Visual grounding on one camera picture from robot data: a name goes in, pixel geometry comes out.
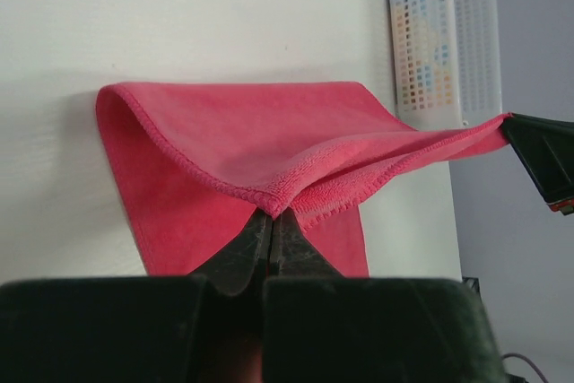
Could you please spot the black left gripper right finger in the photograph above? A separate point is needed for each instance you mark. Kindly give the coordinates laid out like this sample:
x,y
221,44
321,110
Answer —
x,y
322,327

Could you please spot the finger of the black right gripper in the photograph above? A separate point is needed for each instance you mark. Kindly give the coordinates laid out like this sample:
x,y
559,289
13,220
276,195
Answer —
x,y
545,148

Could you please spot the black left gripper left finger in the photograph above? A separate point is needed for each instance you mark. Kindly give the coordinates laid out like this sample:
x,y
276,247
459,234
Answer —
x,y
199,327

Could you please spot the pink microfiber towel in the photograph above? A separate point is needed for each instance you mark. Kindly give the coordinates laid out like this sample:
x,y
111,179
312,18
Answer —
x,y
192,162

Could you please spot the white right plastic basket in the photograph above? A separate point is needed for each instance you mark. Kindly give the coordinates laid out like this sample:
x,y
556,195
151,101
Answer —
x,y
447,62

